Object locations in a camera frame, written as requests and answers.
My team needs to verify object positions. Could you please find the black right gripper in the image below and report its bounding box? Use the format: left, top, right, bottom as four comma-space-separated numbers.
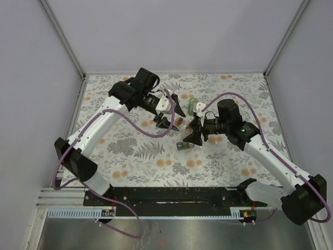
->
183, 115, 229, 147

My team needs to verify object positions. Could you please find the grey weekly pill organizer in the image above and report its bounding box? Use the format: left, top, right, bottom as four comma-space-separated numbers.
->
176, 142, 195, 151

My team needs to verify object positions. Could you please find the green bottle cap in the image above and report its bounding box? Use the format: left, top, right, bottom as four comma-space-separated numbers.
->
188, 97, 199, 107

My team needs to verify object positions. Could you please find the clear pill bottle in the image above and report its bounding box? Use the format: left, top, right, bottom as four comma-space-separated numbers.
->
180, 123, 193, 140

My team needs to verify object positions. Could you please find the green pill bottle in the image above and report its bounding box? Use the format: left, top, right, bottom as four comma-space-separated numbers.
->
187, 105, 194, 116

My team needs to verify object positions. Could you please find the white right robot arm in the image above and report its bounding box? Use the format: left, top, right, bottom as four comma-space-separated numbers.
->
183, 99, 327, 226

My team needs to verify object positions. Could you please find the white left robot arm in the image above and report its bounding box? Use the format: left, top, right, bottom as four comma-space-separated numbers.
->
54, 68, 186, 206

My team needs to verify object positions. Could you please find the floral table mat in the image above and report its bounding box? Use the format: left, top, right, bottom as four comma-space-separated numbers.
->
90, 73, 288, 186

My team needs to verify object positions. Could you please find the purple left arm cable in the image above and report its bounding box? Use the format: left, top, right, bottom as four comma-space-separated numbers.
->
52, 88, 175, 239

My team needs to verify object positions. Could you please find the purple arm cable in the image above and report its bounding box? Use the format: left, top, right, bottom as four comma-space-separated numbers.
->
52, 88, 175, 239
201, 92, 328, 226

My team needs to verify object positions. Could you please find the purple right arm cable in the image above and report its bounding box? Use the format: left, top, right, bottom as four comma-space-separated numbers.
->
201, 92, 328, 226

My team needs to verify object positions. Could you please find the white cable duct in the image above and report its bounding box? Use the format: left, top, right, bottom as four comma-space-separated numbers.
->
48, 204, 244, 220

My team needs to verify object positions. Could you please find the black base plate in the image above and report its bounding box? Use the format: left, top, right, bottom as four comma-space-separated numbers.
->
83, 187, 267, 217

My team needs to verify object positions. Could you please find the aluminium frame rail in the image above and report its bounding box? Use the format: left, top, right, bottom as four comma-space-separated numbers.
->
36, 187, 85, 208

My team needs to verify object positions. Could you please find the right aluminium corner post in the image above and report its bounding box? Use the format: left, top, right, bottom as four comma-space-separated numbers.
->
263, 0, 312, 79

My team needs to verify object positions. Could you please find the aluminium corner post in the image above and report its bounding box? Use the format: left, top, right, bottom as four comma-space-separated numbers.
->
263, 0, 312, 79
38, 0, 86, 79

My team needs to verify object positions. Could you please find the left aluminium corner post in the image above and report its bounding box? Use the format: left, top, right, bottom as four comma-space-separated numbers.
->
38, 0, 86, 79

